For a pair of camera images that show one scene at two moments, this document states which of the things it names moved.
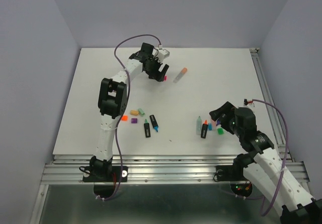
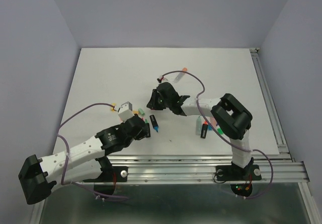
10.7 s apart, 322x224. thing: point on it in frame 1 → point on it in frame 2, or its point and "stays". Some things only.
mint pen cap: x=141 y=113 stays
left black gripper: x=156 y=75 → x=141 y=134
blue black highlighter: x=154 y=122 stays
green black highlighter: x=147 y=129 stays
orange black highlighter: x=204 y=129 stays
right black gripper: x=227 y=108 → x=152 y=103
